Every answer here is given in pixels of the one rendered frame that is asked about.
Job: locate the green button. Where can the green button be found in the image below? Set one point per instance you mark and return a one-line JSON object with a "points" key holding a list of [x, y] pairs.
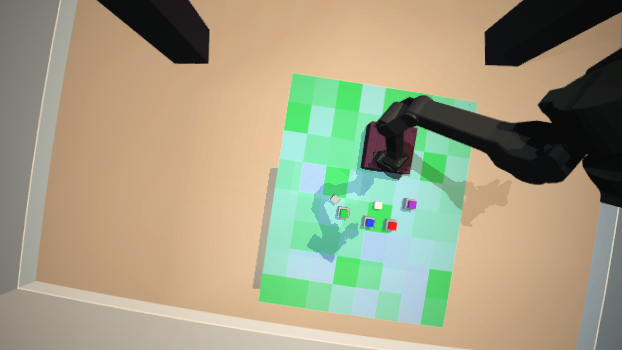
{"points": [[343, 212]]}

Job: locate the blue button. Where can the blue button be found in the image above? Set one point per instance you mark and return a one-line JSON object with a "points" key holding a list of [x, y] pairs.
{"points": [[368, 222]]}

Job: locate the red button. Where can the red button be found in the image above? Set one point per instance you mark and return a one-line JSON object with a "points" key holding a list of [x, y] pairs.
{"points": [[390, 225]]}

